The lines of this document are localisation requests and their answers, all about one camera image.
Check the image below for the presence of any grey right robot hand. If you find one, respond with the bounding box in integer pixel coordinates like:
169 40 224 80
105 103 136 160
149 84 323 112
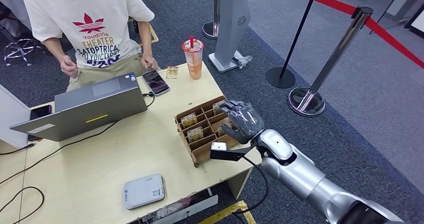
218 100 266 145

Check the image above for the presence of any wooden card organizer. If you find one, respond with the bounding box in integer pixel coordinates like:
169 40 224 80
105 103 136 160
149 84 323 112
174 95 248 168

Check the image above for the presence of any person's left hand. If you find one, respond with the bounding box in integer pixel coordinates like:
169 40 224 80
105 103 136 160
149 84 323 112
140 55 159 70

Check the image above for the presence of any person's hand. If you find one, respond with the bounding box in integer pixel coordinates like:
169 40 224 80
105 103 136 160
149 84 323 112
140 55 159 70
58 54 79 78

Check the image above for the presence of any grey card reader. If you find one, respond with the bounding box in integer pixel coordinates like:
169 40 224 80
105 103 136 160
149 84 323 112
122 173 166 211

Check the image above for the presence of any person's right hand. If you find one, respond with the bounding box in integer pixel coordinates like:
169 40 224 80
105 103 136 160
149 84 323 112
58 54 79 78

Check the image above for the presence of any person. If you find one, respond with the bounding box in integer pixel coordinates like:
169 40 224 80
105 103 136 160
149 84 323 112
20 0 160 93

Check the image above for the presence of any clear plastic bag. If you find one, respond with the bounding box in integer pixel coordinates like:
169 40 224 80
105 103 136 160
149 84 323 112
232 50 253 69

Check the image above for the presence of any orange drink plastic cup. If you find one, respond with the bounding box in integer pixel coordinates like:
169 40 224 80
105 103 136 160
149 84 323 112
181 38 205 80

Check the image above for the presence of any yellow floor tape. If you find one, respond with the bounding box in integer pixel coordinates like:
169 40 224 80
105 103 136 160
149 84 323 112
137 23 159 47
198 200 258 224

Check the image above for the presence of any grey metal bar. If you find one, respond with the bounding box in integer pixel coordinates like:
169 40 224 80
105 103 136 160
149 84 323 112
152 195 220 224

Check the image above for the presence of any smartphone with lit screen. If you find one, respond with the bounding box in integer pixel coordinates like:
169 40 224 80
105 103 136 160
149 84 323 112
142 69 171 97

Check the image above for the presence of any grey kiosk stand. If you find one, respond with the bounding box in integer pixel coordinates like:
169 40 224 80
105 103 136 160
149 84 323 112
208 0 252 74

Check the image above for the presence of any red barrier belt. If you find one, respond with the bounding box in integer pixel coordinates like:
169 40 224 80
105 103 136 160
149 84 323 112
276 0 424 69

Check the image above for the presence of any grey laptop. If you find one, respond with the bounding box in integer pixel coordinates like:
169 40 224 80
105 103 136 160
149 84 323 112
9 72 149 142

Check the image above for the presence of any black framed white panel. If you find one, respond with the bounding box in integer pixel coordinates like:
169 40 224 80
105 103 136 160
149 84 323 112
404 4 424 40

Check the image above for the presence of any black phone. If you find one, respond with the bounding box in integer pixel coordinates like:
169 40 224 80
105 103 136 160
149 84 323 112
28 104 53 142

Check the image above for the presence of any white cabinet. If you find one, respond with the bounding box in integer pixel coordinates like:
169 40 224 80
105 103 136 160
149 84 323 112
0 83 32 150

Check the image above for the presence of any chrome chair base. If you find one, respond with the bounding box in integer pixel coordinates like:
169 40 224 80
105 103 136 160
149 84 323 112
3 38 46 67

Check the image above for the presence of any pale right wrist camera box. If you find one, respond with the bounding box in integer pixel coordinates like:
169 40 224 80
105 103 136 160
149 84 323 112
209 142 256 162

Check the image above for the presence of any black stanchion post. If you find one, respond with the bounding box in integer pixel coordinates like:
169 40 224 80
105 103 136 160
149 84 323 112
265 0 321 90

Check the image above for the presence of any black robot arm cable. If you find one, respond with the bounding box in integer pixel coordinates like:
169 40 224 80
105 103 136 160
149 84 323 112
231 156 270 216

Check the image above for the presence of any chrome stanchion post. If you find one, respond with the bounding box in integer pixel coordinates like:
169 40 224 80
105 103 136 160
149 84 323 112
287 6 374 118
202 0 221 40

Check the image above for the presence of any black laptop cable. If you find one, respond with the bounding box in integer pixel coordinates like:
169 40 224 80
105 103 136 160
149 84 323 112
0 91 157 186

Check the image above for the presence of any black cable with plug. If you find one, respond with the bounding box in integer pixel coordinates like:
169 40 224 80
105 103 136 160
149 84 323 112
0 143 36 156

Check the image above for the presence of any black looped cable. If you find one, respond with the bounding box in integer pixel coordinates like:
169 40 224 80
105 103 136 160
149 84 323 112
0 186 46 224

